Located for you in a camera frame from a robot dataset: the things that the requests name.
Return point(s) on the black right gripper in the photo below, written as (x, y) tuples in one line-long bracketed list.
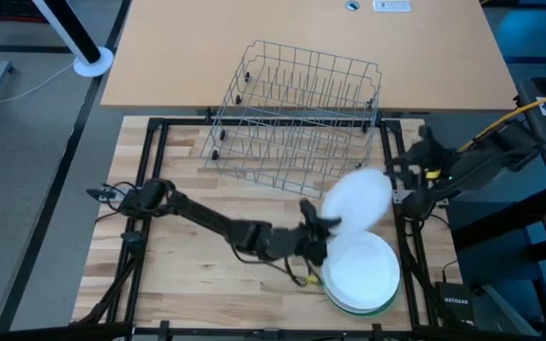
[(429, 161)]

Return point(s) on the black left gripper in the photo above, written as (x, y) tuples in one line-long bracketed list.
[(301, 244)]

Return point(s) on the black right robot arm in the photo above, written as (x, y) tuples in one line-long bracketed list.
[(486, 158)]

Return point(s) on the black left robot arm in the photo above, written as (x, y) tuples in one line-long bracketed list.
[(202, 215)]

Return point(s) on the yellow tape tag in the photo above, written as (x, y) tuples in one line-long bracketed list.
[(312, 280), (433, 174)]

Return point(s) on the white power strip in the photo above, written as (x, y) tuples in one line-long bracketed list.
[(391, 5)]

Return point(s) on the grey desk grommet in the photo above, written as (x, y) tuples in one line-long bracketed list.
[(352, 5)]

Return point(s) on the light brown desk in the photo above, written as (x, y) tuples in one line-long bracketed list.
[(183, 57)]

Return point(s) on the black table clamp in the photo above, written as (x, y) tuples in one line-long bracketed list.
[(100, 193)]

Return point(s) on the white and black pole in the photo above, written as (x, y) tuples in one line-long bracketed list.
[(94, 64)]

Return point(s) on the black crate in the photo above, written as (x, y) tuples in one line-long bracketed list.
[(7, 9)]

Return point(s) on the black network switch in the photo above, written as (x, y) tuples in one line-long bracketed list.
[(455, 303)]

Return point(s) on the black aluminium table frame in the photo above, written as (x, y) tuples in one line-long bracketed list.
[(183, 121)]

